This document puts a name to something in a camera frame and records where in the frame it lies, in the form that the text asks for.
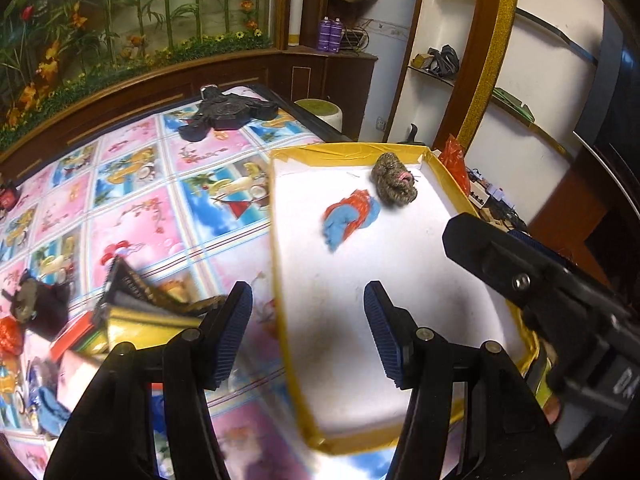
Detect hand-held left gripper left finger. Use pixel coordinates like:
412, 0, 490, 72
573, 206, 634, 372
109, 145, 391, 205
44, 281, 254, 480

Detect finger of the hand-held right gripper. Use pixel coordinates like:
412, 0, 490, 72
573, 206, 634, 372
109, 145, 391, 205
442, 212, 626, 341

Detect striped colourful sponge stack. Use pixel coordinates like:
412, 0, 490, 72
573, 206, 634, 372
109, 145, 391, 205
50, 300, 203, 361

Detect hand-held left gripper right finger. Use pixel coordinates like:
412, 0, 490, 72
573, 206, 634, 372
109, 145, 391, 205
363, 280, 571, 480

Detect black fan-shaped device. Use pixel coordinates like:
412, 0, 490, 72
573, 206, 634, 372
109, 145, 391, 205
177, 85, 291, 142

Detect orange plastic bag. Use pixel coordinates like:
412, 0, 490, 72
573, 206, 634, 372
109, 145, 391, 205
439, 134, 472, 196

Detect blue and orange toy figure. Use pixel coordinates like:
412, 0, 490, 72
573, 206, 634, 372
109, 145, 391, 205
322, 189, 381, 253

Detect black crumpled item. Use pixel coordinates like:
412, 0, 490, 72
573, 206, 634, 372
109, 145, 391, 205
425, 45, 460, 78

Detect blue knitted cloth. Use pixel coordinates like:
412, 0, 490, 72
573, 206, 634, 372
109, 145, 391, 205
37, 385, 73, 436

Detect tangled dark cables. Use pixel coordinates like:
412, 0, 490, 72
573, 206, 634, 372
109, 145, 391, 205
345, 25, 371, 53

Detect pink box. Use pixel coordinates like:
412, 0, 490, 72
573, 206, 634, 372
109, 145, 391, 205
57, 350, 106, 411

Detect orange mesh ball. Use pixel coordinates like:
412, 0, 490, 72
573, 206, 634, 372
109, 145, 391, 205
0, 317, 23, 361

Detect white tube yellow band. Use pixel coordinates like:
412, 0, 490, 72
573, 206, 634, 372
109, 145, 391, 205
290, 0, 313, 51

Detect white stool green top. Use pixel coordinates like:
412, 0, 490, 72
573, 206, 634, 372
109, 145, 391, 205
295, 98, 344, 131

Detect artificial flower display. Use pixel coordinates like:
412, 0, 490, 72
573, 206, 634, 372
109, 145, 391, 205
0, 0, 281, 146

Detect pile of small parts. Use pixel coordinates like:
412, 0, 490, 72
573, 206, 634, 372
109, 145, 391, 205
470, 170, 526, 231

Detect black flat screen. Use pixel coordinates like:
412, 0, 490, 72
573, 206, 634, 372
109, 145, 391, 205
600, 10, 640, 161

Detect green flat item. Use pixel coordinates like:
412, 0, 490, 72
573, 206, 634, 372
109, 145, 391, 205
492, 87, 533, 111

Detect black electric motor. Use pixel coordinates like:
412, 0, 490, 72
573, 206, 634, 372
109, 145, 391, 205
7, 269, 73, 341

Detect yellow cardboard box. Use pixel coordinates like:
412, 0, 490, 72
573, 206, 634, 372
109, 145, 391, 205
269, 142, 541, 456

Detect brown knitted pouch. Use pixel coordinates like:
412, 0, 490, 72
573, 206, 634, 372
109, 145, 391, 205
371, 152, 421, 207

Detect black packet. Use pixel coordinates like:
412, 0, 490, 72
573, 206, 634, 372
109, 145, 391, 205
102, 255, 176, 311

